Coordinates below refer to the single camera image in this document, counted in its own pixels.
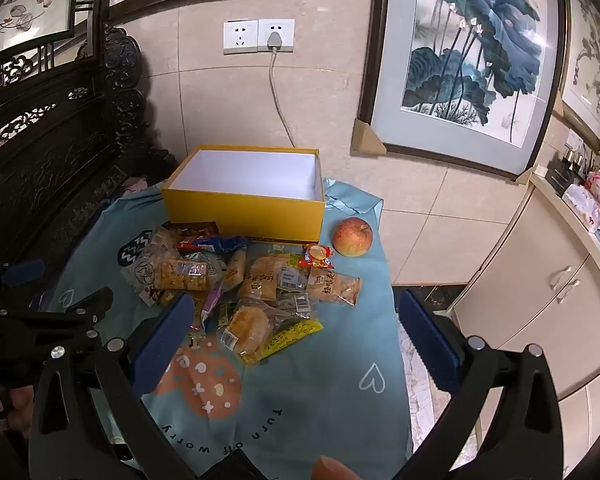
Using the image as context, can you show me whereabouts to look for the pink white packets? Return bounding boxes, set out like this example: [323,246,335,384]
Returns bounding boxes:
[564,170,600,233]

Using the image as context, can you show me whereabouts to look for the dark brown snack packet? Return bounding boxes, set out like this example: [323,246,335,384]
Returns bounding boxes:
[169,221,217,237]

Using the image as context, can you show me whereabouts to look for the pink cloth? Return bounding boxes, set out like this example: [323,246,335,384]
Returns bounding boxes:
[124,176,152,197]

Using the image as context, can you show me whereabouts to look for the grey power cable with plug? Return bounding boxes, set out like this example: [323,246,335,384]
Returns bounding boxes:
[266,31,298,149]

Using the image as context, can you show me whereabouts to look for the light blue printed blanket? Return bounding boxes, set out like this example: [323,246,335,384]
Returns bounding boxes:
[45,177,416,480]

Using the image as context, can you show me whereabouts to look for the white wall socket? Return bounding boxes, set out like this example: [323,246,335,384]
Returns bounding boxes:
[257,18,296,53]
[223,20,259,55]

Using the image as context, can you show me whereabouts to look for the person's right hand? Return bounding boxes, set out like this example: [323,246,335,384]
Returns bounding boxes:
[313,455,362,480]

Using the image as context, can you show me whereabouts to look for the beige cabinet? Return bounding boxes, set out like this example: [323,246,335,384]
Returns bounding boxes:
[450,180,600,480]

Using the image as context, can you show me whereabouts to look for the clear golden pastry packet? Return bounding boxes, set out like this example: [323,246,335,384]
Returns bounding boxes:
[219,297,325,367]

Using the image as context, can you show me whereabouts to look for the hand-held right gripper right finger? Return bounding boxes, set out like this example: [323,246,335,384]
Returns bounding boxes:
[396,289,567,480]

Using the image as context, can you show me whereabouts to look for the person's left hand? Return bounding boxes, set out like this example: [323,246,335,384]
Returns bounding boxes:
[0,385,36,436]

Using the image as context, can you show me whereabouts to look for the framed lotus painting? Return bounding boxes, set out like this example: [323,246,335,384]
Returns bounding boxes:
[357,0,568,181]

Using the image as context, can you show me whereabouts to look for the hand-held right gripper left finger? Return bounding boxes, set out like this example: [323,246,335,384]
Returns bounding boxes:
[28,291,197,480]

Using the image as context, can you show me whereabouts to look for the yellow cardboard box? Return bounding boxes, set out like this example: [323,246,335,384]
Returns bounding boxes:
[161,145,327,246]

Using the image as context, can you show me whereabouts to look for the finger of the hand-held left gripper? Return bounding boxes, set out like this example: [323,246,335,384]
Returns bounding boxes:
[0,258,49,291]
[1,286,115,334]

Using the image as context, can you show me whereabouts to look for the pile of snack packets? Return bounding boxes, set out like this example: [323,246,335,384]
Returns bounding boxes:
[120,222,363,368]

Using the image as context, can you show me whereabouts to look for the red apple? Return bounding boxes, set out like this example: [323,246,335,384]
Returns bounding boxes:
[333,217,374,257]

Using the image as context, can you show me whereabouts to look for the framed branch painting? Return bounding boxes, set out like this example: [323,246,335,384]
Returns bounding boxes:
[559,0,600,153]

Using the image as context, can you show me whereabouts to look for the black holder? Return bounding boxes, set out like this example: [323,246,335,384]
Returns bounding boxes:
[550,149,598,196]

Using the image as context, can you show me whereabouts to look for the dark carved wooden chair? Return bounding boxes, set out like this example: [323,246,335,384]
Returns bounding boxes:
[0,0,181,281]

